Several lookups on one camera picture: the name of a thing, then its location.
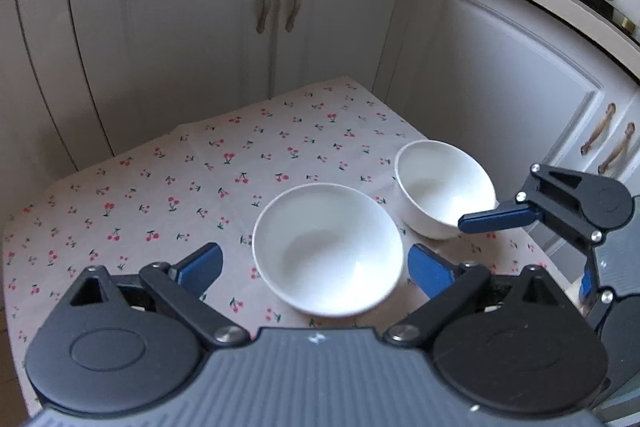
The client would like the cherry pattern tablecloth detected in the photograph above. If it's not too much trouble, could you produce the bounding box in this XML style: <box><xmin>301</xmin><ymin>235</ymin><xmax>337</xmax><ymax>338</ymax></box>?
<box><xmin>2</xmin><ymin>74</ymin><xmax>557</xmax><ymax>413</ymax></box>

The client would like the white bowl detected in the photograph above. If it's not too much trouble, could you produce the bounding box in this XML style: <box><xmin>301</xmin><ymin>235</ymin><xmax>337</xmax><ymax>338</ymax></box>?
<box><xmin>252</xmin><ymin>183</ymin><xmax>405</xmax><ymax>319</ymax></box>

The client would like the white bowl floral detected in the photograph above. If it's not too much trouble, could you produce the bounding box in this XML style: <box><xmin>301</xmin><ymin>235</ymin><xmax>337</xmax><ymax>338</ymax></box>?
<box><xmin>394</xmin><ymin>140</ymin><xmax>497</xmax><ymax>241</ymax></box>

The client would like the far right cabinet handle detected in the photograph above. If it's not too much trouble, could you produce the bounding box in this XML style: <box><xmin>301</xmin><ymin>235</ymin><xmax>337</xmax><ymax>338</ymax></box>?
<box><xmin>598</xmin><ymin>122</ymin><xmax>636</xmax><ymax>176</ymax></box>

